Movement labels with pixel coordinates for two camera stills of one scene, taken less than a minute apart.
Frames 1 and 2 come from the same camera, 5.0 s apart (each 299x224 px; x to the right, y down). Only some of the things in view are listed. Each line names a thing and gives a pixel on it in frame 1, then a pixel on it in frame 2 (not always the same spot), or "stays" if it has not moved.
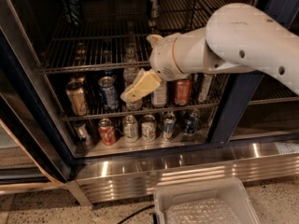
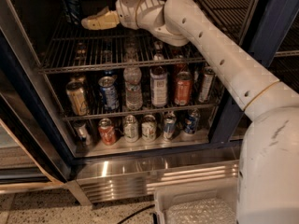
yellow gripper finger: [145, 82] to [102, 20]
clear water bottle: [131, 68] stays
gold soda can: [76, 91] stays
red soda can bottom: [106, 133] stays
